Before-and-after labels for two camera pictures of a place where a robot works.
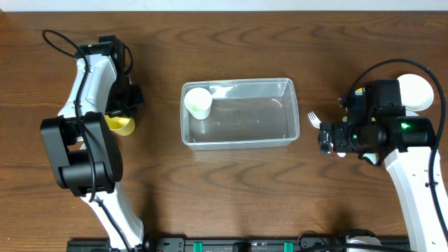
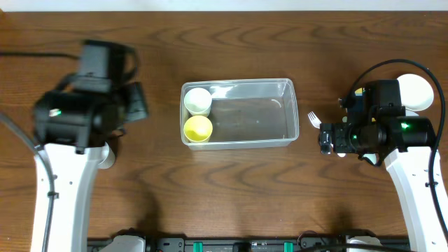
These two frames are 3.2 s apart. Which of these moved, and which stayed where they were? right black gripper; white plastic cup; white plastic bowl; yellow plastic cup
Moved: yellow plastic cup
Stayed: white plastic bowl; white plastic cup; right black gripper
